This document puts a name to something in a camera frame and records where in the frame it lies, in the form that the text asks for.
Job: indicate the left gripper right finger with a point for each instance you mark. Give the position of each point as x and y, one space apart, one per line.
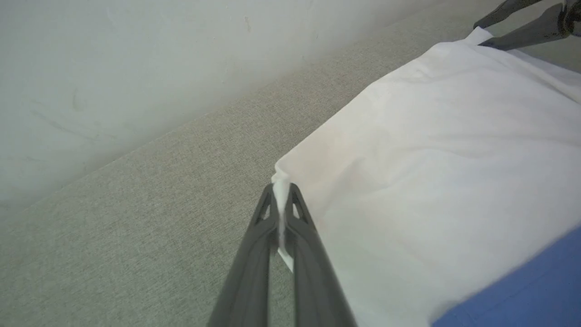
313 281

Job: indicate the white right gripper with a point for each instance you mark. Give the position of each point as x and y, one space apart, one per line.
573 16

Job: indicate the blue and white shirt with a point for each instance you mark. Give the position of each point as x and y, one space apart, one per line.
431 159

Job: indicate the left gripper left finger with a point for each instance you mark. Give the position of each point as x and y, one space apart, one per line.
249 281

